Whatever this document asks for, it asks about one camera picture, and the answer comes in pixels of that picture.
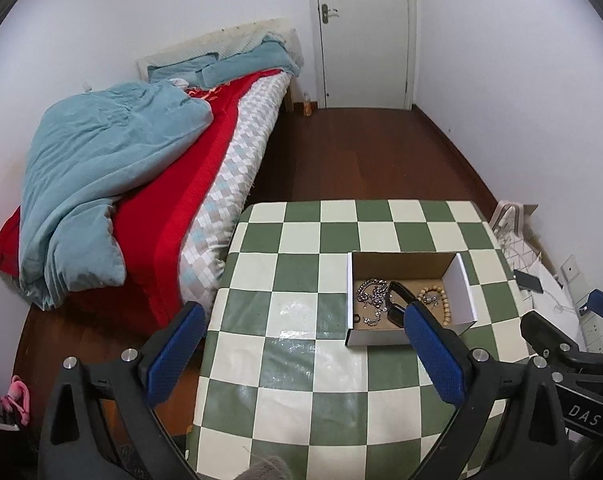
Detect wooden bead bracelet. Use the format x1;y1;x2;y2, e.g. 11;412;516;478
416;284;455;328

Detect thin silver necklace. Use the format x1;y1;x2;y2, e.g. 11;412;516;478
362;306;391;328

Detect silver chain bracelet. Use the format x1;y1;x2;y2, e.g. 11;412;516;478
354;276;392;311

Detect white cardboard box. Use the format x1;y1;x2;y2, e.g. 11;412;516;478
345;252;478;347

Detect black smartphone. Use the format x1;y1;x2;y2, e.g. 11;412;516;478
513;270;544;294

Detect green white checkered tablecloth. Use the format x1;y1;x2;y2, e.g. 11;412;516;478
186;200;529;479

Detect checkered pattern mattress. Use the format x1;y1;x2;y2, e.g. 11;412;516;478
179;72;292;311

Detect pink plastic hanger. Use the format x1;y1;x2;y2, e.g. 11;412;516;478
0;375;30;427

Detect red bed sheet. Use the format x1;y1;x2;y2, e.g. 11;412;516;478
0;70;283;335

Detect teal blue blanket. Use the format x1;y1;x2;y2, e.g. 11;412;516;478
18;81;213;311

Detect small orange bottle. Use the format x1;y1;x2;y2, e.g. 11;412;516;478
303;92;312;117

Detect teal pillow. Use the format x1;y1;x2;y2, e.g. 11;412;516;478
148;38;301;90

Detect cream bed headboard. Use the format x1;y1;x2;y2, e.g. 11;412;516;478
136;18;305;81

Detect white door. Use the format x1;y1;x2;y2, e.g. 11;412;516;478
310;0;419;110

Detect white wall sockets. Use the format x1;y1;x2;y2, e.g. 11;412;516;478
561;255;603;353

